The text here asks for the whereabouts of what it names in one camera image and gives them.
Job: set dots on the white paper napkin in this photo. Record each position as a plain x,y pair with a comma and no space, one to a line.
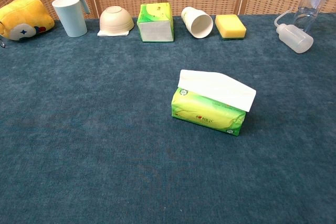
215,85

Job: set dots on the green soft tissue pack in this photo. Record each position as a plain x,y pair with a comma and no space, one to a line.
202,113

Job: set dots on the green tissue box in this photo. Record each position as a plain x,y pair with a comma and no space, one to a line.
155,30

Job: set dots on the teal table cloth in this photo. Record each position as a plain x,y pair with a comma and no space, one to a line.
92,129

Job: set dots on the white paper cup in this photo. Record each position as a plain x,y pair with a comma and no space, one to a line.
191,16

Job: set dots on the beige upturned bowl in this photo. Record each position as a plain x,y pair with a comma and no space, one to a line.
105,34
115,22

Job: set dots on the yellow green sponge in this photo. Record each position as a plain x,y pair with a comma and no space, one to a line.
229,24

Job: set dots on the light blue plastic mug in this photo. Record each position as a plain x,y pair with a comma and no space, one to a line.
71,19

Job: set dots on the translucent squeeze wash bottle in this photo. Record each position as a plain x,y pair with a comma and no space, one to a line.
294,36

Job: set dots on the yellow plush toy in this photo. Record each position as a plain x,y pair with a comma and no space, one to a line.
23,14

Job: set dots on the clear plastic water bottle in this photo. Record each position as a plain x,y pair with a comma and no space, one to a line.
311,1

